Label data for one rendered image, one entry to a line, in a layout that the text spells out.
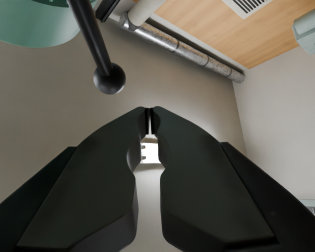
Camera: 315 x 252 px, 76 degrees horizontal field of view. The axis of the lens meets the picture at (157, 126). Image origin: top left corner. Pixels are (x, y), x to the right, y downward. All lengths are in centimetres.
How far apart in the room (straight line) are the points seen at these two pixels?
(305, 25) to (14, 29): 217
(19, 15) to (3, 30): 3
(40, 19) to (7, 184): 127
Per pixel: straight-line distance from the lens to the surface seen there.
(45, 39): 30
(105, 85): 22
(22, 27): 28
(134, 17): 204
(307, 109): 314
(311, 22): 226
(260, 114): 331
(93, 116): 167
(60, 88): 167
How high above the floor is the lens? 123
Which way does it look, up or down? 47 degrees up
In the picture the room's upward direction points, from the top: 111 degrees counter-clockwise
